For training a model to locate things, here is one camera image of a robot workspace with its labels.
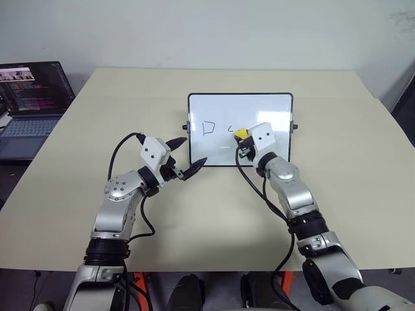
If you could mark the grey open laptop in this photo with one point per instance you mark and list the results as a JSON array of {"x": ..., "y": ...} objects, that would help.
[{"x": 22, "y": 129}]

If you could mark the black chair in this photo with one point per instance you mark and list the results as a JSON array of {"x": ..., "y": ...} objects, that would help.
[{"x": 402, "y": 94}]

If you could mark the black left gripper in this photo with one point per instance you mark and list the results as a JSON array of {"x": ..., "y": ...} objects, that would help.
[{"x": 169, "y": 170}]

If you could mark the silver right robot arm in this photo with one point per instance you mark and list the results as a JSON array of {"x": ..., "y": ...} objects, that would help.
[{"x": 298, "y": 197}]

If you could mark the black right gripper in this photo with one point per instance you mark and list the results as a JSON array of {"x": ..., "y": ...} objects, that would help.
[{"x": 247, "y": 149}]

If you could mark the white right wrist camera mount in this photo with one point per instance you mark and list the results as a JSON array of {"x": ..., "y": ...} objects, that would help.
[{"x": 264, "y": 136}]

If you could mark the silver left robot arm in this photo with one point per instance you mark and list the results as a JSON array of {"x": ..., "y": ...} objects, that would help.
[{"x": 113, "y": 214}]

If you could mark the yellow whiteboard eraser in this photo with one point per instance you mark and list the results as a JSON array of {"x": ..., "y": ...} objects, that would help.
[{"x": 242, "y": 133}]

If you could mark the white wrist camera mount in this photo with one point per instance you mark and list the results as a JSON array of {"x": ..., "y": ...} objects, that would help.
[
  {"x": 152, "y": 152},
  {"x": 264, "y": 136}
]

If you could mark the dark rounded shape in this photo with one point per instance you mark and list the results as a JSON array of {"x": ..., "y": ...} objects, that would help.
[
  {"x": 256, "y": 288},
  {"x": 188, "y": 291}
]

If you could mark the white shoe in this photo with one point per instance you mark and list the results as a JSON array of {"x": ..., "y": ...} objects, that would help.
[{"x": 42, "y": 306}]

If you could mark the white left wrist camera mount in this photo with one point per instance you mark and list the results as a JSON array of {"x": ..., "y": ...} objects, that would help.
[{"x": 152, "y": 152}]

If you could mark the black-framed small whiteboard on stand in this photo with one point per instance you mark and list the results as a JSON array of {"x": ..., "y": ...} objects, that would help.
[{"x": 227, "y": 110}]

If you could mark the orange frame piece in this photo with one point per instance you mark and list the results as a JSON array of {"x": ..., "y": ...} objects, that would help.
[
  {"x": 140, "y": 285},
  {"x": 288, "y": 279}
]

